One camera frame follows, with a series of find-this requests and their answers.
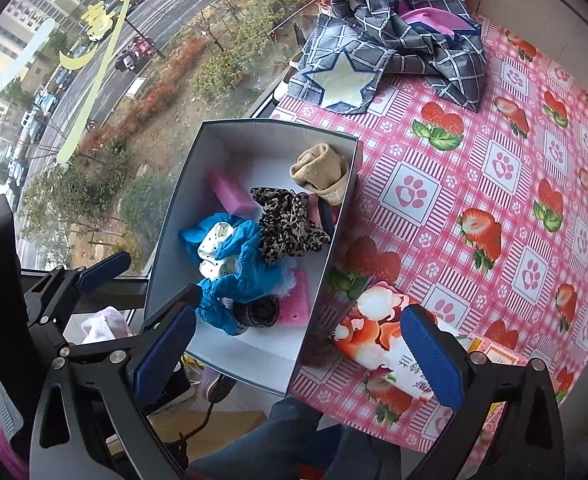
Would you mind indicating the yellow plastic item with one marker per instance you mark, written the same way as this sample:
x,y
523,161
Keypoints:
x,y
191,365

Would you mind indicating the orange floral tissue pack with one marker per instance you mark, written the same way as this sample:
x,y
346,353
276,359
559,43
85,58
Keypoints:
x,y
374,330

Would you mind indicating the leopard print scrunchie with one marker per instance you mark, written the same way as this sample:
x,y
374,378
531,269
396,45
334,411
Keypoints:
x,y
289,225

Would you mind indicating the grey plaid cloth with star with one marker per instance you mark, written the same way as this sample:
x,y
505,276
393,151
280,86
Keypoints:
x,y
414,55

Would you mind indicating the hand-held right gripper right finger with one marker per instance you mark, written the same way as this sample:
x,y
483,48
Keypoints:
x,y
431,355

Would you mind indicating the beige sock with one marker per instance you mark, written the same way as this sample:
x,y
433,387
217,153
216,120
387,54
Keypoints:
x,y
321,172

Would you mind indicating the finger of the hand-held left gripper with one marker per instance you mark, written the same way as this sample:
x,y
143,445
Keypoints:
x,y
106,267
169,310

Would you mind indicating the purple cloth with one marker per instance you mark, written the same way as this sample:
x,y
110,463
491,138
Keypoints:
x,y
434,20

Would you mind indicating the dark knitted sock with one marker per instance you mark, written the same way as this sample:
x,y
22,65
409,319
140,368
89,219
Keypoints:
x,y
259,312

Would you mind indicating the pink strawberry tablecloth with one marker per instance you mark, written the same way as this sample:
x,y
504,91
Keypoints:
x,y
499,170

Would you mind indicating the person's legs in jeans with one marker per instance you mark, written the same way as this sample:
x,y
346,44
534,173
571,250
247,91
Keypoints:
x,y
284,440

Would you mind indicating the white cardboard box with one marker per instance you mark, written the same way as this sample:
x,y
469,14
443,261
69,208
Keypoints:
x,y
274,360

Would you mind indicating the white plush cloth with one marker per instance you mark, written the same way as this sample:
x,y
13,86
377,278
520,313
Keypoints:
x,y
106,325

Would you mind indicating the polka dot cream scrunchie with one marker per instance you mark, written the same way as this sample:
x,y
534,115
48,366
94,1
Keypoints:
x,y
211,255

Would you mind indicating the purple slipper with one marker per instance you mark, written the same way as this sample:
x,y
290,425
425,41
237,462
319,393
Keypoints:
x,y
219,385

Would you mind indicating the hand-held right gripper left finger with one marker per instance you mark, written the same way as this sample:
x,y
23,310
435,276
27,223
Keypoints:
x,y
164,355

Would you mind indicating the pink cloth bottom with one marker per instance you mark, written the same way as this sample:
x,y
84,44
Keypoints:
x,y
296,302

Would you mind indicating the pink square cloth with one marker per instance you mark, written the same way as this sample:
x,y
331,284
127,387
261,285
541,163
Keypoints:
x,y
231,192

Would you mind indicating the pale window decal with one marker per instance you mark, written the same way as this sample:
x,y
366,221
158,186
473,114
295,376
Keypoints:
x,y
76,60

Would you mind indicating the light blue fluffy scrunchie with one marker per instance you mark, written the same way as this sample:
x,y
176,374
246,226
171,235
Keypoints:
x,y
284,282

